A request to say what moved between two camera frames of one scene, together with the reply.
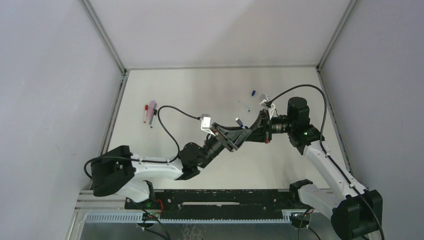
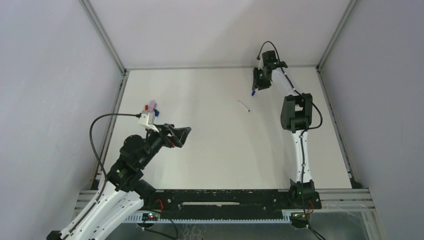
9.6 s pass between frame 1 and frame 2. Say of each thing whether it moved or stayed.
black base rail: stayed
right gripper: moved
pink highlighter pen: stayed
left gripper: moved
